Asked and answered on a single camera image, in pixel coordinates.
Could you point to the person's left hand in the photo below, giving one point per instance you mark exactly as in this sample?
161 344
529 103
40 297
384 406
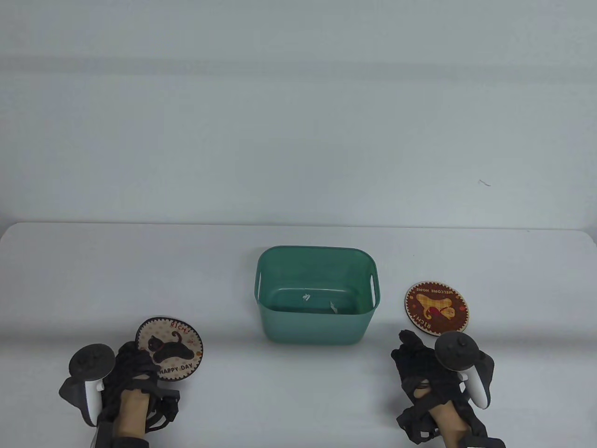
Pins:
130 373

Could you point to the person's right hand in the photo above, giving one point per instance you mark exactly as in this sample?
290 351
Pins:
417 373

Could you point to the beige cat coaster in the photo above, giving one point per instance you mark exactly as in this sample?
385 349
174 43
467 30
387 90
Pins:
182 336

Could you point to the brown dog coaster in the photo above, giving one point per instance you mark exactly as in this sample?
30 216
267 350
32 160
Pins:
459 308

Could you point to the person's right forearm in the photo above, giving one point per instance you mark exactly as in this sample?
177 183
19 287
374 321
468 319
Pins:
451 434

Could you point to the black white left hand controller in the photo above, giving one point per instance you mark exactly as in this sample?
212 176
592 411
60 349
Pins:
91 364

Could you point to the black white hand controller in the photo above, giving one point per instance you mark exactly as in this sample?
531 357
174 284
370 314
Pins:
454 350
91 364

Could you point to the black white right hand controller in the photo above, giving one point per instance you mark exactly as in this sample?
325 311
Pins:
454 350

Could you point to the black left wrist box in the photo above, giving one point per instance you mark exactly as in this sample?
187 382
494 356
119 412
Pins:
103 436

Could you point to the black wrist box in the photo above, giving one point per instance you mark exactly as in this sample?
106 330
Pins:
103 436
480 443

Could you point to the black right wrist box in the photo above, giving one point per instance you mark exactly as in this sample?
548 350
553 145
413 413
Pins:
480 443

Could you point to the green plastic bin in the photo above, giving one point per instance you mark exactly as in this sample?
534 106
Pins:
317 329

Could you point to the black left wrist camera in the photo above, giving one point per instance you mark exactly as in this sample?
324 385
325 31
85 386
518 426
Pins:
168 400

